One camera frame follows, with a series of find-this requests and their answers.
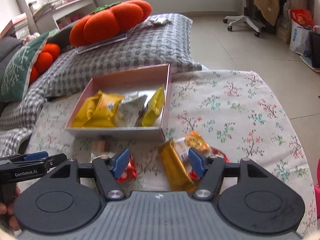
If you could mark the dark grey cushion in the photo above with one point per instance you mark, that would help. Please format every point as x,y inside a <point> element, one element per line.
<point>8,47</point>

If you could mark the stack of books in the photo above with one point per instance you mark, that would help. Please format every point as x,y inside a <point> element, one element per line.
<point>15,25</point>

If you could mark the orange cracker packet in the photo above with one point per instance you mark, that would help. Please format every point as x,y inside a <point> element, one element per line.
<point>196,141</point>

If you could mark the yellow printed snack packet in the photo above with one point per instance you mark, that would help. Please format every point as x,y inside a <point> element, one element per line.
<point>105,110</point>

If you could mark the stack of cardboard boxes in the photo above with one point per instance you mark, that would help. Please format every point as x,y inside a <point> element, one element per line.
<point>283,27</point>

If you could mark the gold snack packet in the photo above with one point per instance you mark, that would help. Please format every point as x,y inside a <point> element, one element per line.
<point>176,167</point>

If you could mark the tan blanket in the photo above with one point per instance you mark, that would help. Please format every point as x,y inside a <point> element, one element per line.
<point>266,0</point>

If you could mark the grey checked blanket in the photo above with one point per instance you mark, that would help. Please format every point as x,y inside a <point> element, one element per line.
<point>17,120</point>

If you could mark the white bookshelf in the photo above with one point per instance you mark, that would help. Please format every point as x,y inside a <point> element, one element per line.
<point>72,5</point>

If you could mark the person's left hand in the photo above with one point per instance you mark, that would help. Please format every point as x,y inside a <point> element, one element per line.
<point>3,209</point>

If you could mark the white crinkled snack packet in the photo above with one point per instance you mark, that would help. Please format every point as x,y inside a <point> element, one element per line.
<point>132,97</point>

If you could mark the pink object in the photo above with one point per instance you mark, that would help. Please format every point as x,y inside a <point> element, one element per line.
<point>317,192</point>

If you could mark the green leaf print pillow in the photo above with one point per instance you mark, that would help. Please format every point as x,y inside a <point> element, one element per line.
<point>17,70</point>

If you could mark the clear acrylic tray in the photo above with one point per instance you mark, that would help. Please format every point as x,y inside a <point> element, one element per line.
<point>107,43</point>

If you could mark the white paper bag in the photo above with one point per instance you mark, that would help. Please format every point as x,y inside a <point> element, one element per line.
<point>298,38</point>

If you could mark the pink cardboard box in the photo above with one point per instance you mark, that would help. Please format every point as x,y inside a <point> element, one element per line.
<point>117,82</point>

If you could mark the white office chair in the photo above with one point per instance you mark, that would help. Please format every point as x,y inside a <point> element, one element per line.
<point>243,17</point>

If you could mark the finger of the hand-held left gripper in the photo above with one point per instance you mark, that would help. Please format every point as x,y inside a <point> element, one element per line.
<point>35,155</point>
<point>57,159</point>

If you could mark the black bin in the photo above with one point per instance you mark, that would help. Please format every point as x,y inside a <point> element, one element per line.
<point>315,50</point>

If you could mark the plain yellow snack packet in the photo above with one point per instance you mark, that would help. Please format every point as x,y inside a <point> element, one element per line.
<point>83,112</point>

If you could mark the large orange pumpkin cushion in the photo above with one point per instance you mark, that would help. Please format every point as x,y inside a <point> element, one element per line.
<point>110,21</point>

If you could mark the pile of magazines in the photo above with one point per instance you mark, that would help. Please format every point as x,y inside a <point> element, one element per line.
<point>53,3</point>

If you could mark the floral print cloth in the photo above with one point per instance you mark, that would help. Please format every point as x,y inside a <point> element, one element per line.
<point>237,120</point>

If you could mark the small white packet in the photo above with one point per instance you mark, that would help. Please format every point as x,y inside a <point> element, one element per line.
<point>158,21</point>

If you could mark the grey quilted pillow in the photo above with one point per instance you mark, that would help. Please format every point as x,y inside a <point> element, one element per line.
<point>140,47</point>

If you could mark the silver snack packet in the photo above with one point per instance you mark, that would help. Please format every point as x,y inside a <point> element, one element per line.
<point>130,113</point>

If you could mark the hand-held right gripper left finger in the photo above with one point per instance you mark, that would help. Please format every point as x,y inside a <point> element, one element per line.
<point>121,162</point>

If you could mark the red candy packet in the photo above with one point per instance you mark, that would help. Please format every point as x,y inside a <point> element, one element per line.
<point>221,155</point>
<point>128,171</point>

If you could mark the red bag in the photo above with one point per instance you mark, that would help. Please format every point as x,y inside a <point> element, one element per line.
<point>301,17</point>

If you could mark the small orange pumpkin cushion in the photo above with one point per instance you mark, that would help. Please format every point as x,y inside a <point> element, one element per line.
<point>46,56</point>

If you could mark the pink plush toy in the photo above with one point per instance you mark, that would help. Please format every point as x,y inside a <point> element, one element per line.
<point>28,38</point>

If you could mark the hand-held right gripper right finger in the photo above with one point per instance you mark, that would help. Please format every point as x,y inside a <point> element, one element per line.
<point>195,160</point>

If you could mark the olive yellow snack packet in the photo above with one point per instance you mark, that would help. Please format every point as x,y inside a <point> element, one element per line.
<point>153,110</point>

